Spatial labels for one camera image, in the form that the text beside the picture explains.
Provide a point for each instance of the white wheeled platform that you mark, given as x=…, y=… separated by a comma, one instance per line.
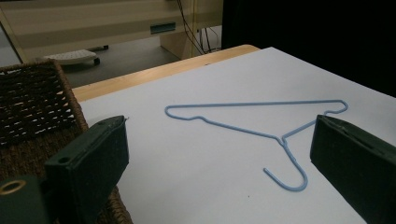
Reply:
x=73, y=56

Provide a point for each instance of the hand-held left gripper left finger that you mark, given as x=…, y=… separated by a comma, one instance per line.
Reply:
x=93, y=161

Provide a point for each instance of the beige cabinet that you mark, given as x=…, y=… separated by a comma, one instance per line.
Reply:
x=93, y=25

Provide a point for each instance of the white sheet table cover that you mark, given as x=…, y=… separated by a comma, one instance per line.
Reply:
x=218, y=174

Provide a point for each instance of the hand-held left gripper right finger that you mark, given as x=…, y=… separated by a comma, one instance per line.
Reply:
x=351, y=165

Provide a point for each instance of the black curtain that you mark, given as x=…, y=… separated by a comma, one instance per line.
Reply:
x=311, y=37

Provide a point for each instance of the brown woven wicker basket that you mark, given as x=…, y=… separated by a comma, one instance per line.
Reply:
x=34, y=105

